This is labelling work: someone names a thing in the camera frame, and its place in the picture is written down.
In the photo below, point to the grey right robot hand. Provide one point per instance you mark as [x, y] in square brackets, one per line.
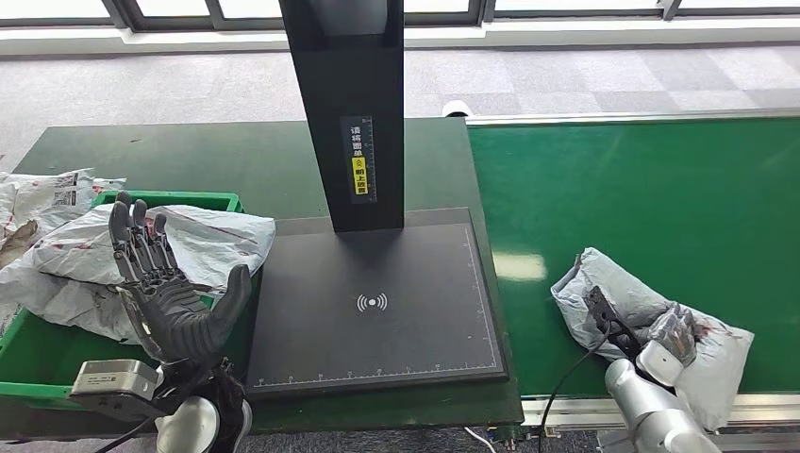
[675, 334]

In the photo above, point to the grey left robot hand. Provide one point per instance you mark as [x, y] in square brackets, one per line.
[169, 319]

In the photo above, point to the grey poly parcel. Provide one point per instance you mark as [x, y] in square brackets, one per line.
[612, 281]

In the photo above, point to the long red-printed grey parcel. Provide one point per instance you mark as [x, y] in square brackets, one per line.
[212, 241]

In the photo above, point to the white poly parcel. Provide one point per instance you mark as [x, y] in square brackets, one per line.
[62, 300]

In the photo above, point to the green conveyor belt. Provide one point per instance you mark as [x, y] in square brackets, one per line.
[625, 187]

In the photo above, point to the brown paper parcel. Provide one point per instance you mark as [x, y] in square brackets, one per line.
[15, 244]

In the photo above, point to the white parcel with shipping label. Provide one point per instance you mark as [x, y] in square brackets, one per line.
[37, 194]

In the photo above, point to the black inbound scanner machine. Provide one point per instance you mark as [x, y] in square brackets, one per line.
[375, 350]

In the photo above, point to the green plastic crate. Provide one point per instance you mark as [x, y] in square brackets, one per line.
[37, 362]

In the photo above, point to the dark green table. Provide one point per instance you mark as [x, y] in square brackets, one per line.
[187, 156]

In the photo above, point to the black and yellow label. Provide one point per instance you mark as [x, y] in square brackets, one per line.
[359, 156]

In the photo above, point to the white round object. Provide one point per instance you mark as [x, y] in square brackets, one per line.
[456, 109]

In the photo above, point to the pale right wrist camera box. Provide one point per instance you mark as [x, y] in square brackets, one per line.
[603, 312]

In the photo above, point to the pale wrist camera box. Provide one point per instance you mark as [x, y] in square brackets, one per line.
[603, 312]
[112, 381]

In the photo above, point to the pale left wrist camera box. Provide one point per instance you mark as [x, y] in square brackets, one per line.
[112, 381]

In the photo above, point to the dark window frame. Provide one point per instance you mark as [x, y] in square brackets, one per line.
[187, 22]

